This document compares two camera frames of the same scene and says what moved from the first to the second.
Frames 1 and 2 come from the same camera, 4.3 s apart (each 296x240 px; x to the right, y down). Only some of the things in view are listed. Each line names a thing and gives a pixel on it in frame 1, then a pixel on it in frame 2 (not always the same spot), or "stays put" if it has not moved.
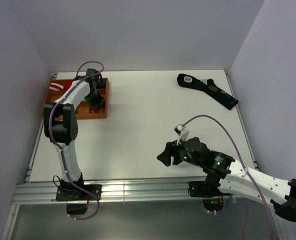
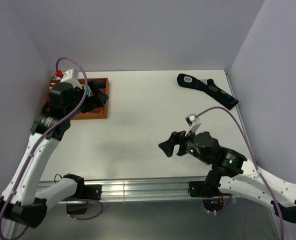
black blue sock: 208,86 stays put
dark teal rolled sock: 101,84 stays put
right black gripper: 171,149 to 167,146
